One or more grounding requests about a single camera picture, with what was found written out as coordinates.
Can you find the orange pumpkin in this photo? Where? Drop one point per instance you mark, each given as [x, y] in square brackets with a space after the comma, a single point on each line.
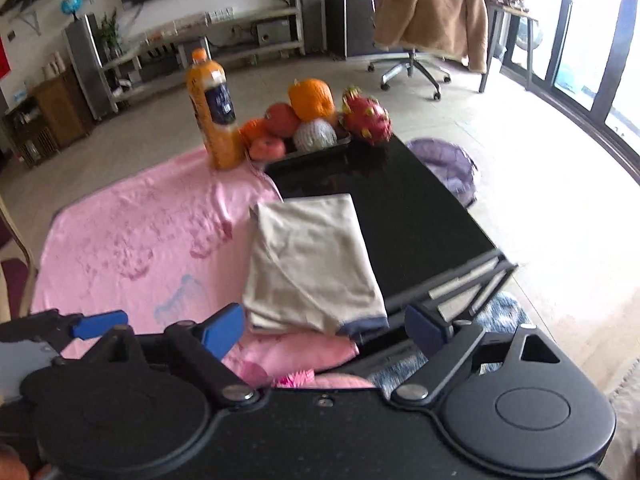
[311, 100]

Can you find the maroon chair with gold frame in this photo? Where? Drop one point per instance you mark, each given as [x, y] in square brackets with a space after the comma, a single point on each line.
[15, 275]

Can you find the pink blanket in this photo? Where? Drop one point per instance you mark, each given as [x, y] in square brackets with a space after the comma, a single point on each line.
[125, 240]

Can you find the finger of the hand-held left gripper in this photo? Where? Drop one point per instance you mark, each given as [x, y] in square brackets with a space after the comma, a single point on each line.
[100, 322]

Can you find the person's left hand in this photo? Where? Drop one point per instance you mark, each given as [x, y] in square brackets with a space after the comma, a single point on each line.
[12, 462]

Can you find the pink dragon fruit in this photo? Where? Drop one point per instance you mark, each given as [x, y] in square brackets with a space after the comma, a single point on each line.
[367, 117]

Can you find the blue patterned rug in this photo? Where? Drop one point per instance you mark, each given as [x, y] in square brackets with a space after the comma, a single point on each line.
[505, 310]

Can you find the small silver speaker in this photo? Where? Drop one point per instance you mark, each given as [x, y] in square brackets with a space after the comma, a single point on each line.
[274, 32]

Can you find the red wall hanging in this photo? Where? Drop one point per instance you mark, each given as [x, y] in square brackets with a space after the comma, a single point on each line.
[4, 60]

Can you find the black subwoofer box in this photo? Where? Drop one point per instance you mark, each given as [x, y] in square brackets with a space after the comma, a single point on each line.
[350, 25]

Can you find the orange juice bottle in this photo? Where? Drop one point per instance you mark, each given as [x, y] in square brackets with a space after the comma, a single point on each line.
[215, 130]

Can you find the red apple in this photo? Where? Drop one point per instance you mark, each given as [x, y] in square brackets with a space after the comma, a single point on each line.
[281, 119]

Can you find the wooden side desk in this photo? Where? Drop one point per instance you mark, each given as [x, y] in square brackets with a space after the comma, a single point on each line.
[506, 6]

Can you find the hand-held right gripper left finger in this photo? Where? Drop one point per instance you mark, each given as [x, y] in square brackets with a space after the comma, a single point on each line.
[225, 327]

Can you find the grey television stand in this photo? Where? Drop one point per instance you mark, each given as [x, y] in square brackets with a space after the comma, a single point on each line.
[200, 42]

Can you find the brown fleece jacket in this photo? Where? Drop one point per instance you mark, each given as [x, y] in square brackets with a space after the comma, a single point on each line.
[430, 10]

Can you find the white netted fruit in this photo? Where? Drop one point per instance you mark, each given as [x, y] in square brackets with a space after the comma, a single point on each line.
[315, 136]

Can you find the blue globe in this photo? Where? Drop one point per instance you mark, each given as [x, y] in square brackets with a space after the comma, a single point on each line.
[72, 4]

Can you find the beige shirt with blue trim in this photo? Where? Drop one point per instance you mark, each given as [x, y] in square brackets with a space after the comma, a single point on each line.
[310, 260]

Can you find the dark shelf unit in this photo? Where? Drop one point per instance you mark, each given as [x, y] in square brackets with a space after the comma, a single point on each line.
[25, 132]

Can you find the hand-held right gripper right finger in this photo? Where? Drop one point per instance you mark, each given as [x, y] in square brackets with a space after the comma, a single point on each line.
[419, 327]

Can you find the black framed glass door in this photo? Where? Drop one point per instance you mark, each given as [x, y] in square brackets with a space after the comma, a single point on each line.
[570, 35]

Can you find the black fruit tray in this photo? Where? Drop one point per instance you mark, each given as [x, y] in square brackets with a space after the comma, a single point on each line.
[320, 154]

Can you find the grey office chair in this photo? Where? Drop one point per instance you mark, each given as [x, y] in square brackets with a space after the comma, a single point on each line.
[410, 67]

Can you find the tall silver speaker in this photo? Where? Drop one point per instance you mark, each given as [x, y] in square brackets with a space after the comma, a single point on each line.
[90, 65]
[306, 5]

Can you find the green potted plant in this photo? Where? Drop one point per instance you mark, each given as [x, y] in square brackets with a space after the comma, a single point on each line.
[110, 32]

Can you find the person's pink fleece clothing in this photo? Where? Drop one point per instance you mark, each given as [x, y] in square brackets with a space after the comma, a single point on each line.
[300, 355]

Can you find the wooden cabinet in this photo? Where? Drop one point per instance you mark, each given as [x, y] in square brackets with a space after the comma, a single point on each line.
[62, 107]

